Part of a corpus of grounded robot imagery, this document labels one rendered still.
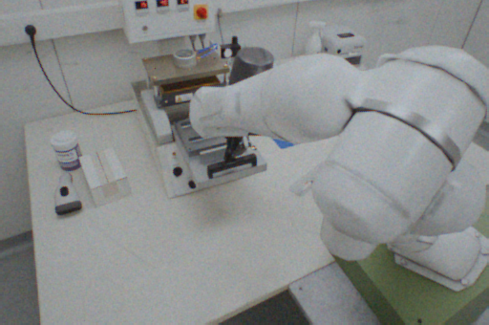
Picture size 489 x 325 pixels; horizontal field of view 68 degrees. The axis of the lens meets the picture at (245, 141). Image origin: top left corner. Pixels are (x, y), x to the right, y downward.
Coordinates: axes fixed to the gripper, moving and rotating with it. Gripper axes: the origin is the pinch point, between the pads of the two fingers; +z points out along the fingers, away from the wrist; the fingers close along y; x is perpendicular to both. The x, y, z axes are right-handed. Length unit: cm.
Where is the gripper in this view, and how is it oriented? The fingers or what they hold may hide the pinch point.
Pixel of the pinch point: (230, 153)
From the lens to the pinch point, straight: 104.1
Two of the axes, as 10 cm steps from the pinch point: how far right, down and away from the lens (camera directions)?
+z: -1.7, 5.4, 8.3
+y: 3.8, 8.1, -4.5
